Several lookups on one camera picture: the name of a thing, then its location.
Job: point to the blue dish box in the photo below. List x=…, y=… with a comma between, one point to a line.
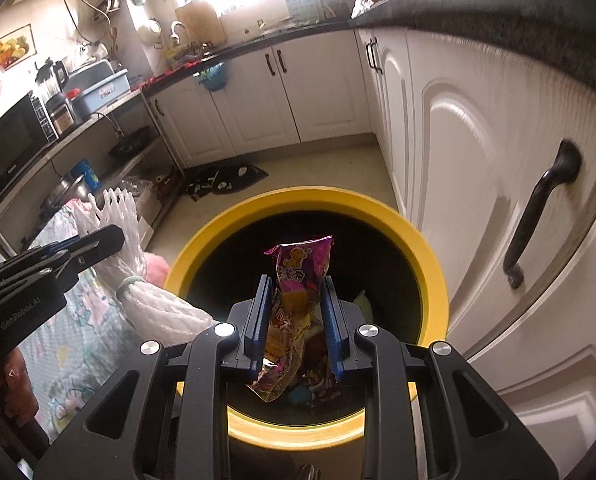
x=100, y=92

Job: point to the black microwave oven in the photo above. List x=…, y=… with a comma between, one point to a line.
x=7, y=155

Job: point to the wooden cutting board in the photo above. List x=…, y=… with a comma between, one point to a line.
x=200, y=22

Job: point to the black blender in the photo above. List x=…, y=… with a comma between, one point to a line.
x=57, y=105

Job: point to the steel basin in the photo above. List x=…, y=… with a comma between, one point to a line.
x=65, y=192

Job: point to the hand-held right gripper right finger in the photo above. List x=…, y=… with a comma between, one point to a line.
x=334, y=335

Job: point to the steel faucet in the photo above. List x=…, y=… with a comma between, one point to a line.
x=177, y=30

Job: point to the blue can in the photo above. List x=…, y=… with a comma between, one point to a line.
x=85, y=172

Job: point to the pile of crumpled wrappers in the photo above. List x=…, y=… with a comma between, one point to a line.
x=308, y=360

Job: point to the Hello Kitty tablecloth table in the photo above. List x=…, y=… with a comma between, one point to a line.
x=77, y=350

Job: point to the person's left hand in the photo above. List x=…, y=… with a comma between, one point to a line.
x=20, y=380

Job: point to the white hanging colander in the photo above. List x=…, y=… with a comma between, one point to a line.
x=148, y=32

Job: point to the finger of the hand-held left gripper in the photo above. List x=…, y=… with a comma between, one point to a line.
x=102, y=247

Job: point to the black wok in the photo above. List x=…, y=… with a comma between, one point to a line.
x=130, y=144

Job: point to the pink fluffy cushion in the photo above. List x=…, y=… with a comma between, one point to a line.
x=155, y=270

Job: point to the fruit wall poster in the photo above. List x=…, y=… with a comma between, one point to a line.
x=7, y=52

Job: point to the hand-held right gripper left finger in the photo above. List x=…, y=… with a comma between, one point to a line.
x=260, y=330

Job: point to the steel shelf rack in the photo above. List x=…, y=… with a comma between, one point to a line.
x=77, y=132

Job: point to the yellow-rimmed white bin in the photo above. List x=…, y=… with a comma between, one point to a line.
x=303, y=197

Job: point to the green desktop drawer organizer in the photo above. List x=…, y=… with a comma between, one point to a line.
x=303, y=4

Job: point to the white foam net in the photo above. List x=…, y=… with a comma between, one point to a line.
x=147, y=310

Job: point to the purple snack wrapper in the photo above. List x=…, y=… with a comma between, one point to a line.
x=298, y=270

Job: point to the blue hanging cabinet bin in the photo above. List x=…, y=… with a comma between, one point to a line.
x=211, y=79

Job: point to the dark floor mat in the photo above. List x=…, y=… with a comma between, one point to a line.
x=227, y=182

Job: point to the crumpled clear plastic bag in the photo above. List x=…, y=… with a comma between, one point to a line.
x=364, y=6

